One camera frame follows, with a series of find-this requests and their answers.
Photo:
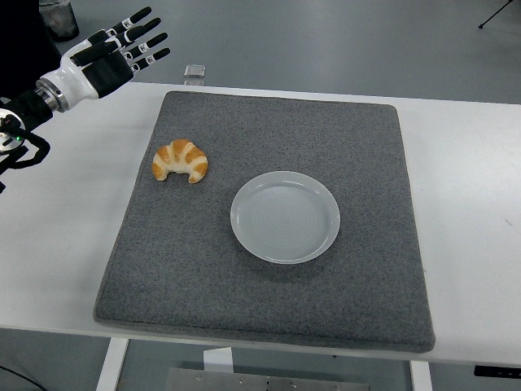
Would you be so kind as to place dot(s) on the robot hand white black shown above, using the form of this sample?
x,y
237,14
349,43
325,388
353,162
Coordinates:
x,y
77,81

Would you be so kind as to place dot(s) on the croissant bread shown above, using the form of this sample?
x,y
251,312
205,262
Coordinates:
x,y
179,156

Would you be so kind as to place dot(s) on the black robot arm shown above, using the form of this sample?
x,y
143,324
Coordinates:
x,y
28,106

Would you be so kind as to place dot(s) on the light grey round plate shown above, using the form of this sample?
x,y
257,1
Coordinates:
x,y
285,218

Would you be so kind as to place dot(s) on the grey metal plate with screws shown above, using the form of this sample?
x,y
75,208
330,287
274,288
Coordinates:
x,y
244,380

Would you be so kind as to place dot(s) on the black mesh waste bin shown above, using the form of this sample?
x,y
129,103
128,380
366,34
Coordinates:
x,y
61,20

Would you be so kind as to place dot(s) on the small clear square floor cover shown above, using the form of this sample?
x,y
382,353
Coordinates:
x,y
195,71

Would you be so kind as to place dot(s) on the grey felt mat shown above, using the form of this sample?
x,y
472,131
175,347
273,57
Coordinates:
x,y
203,264

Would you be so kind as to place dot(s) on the white table leg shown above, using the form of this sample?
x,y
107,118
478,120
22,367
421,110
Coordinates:
x,y
112,366
421,376

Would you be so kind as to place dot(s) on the white paper label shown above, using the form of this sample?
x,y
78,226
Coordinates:
x,y
217,358

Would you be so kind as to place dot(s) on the black tripod leg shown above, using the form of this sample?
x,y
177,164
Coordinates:
x,y
481,26

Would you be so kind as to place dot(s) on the black control box under table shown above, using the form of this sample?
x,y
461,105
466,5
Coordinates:
x,y
496,370

